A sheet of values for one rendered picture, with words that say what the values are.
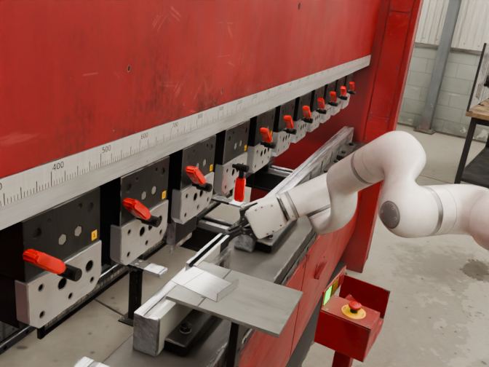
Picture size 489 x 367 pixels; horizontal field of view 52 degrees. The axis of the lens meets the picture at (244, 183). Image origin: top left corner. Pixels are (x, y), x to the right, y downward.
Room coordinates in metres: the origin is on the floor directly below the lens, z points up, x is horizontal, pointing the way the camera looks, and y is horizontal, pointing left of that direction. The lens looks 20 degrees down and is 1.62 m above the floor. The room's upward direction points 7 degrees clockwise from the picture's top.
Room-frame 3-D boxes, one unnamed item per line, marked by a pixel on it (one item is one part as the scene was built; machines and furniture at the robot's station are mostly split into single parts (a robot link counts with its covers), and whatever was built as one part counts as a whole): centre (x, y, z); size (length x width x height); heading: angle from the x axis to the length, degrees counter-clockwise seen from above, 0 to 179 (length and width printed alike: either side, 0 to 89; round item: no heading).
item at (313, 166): (2.21, -0.31, 0.92); 1.67 x 0.06 x 0.10; 160
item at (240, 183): (1.15, 0.01, 1.20); 0.04 x 0.02 x 0.10; 70
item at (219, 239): (1.18, 0.07, 0.98); 0.20 x 0.03 x 0.03; 160
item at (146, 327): (1.08, 0.11, 0.92); 0.39 x 0.06 x 0.10; 160
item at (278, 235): (1.57, -0.13, 0.89); 0.30 x 0.05 x 0.03; 160
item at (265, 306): (0.97, -0.01, 1.00); 0.26 x 0.18 x 0.01; 70
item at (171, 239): (1.03, 0.13, 1.13); 0.10 x 0.02 x 0.10; 160
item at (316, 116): (1.94, -0.21, 1.26); 0.15 x 0.09 x 0.17; 160
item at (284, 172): (2.42, 0.02, 0.81); 0.64 x 0.08 x 0.14; 70
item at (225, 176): (1.19, 0.07, 1.26); 0.15 x 0.09 x 0.17; 160
